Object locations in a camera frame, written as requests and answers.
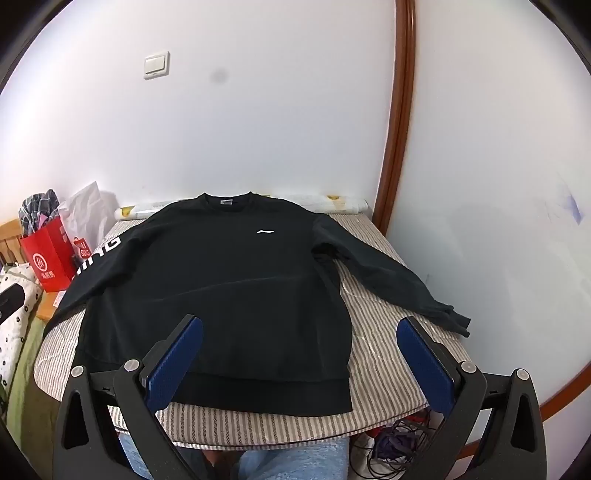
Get plaid cloth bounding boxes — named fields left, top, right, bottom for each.
left=18, top=188, right=61, bottom=241

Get white shopping bag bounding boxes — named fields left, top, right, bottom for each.
left=58, top=181, right=122, bottom=260

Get tangle of black cables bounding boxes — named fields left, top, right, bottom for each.
left=348, top=411, right=446, bottom=480

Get grey striped mattress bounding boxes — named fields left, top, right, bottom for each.
left=33, top=210, right=467, bottom=446

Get black sweatshirt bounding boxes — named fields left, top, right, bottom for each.
left=41, top=191, right=472, bottom=415

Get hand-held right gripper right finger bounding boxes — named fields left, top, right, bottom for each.
left=396, top=316, right=548, bottom=480

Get green bed sheet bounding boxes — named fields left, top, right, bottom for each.
left=0, top=305, right=61, bottom=432

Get white light switch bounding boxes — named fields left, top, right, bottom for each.
left=143, top=52, right=171, bottom=80

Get white polka-dot pillow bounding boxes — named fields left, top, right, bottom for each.
left=0, top=261, right=44, bottom=398

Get black device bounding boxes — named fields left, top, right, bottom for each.
left=0, top=284, right=26, bottom=326

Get duck print paper roll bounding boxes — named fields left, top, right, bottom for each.
left=113, top=193, right=369, bottom=221

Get person's legs in jeans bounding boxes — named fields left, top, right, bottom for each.
left=117, top=434, right=352, bottom=480

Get red paper bag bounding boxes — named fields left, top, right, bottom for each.
left=19, top=217, right=77, bottom=294

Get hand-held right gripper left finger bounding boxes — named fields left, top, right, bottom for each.
left=53, top=315, right=218, bottom=480

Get brown wooden door frame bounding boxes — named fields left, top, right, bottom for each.
left=372, top=0, right=417, bottom=227

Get wooden nightstand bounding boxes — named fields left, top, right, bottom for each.
left=34, top=286, right=70, bottom=324

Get wooden headboard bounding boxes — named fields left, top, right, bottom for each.
left=0, top=219, right=25, bottom=267

